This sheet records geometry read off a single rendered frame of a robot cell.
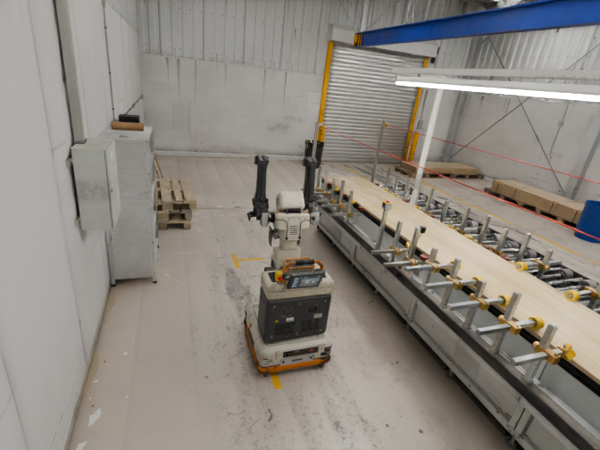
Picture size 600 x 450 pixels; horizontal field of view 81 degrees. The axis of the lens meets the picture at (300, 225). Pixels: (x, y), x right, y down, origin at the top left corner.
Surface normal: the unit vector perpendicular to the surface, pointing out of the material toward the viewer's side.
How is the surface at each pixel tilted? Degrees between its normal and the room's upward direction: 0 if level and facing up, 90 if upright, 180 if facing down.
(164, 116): 90
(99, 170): 90
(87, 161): 90
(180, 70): 90
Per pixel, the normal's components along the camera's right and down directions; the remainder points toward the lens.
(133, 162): 0.32, 0.40
